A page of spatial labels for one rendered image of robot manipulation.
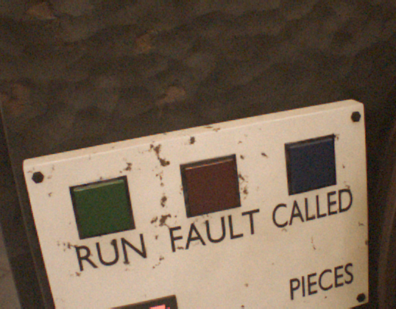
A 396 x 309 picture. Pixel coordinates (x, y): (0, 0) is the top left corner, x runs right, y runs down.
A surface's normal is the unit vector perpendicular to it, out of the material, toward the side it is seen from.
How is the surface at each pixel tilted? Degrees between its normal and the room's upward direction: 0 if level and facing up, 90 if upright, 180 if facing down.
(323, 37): 90
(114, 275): 90
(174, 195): 90
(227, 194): 90
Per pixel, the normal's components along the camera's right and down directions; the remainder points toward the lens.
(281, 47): 0.25, 0.25
